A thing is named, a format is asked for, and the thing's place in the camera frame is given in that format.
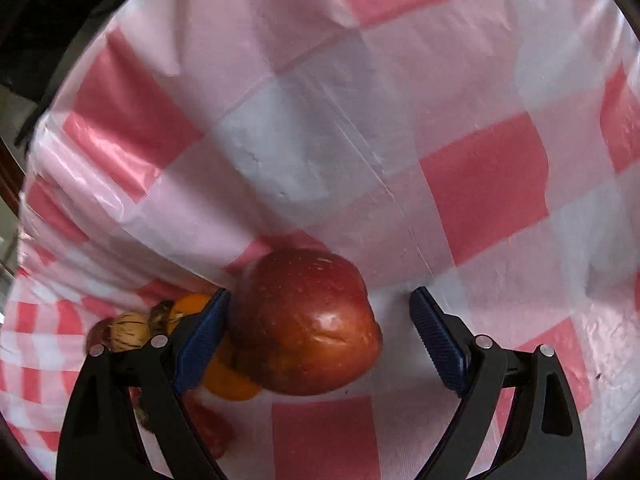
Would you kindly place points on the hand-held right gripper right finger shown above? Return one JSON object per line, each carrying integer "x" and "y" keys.
{"x": 440, "y": 345}

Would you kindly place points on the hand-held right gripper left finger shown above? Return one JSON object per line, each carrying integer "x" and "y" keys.
{"x": 202, "y": 340}

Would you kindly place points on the yellow striped small melon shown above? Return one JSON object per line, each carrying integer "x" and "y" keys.
{"x": 129, "y": 331}

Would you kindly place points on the orange tangerine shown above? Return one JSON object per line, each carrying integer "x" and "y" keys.
{"x": 227, "y": 375}

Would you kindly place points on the dark wrinkled passion fruit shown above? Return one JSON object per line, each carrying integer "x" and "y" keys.
{"x": 161, "y": 316}

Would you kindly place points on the red tomato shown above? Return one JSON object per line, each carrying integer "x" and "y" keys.
{"x": 212, "y": 430}
{"x": 96, "y": 336}

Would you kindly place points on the pink checked plastic tablecloth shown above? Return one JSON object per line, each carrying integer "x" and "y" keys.
{"x": 350, "y": 135}

